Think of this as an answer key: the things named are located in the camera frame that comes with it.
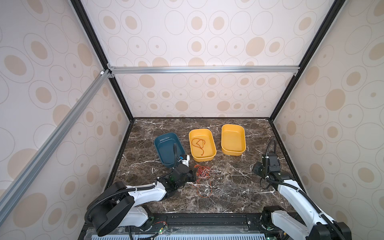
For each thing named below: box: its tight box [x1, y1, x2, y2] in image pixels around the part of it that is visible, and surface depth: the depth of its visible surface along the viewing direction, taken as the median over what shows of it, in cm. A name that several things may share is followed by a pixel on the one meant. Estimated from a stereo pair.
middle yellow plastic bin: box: [189, 128, 217, 162], surface depth 102 cm
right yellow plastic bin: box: [221, 124, 247, 156], surface depth 108 cm
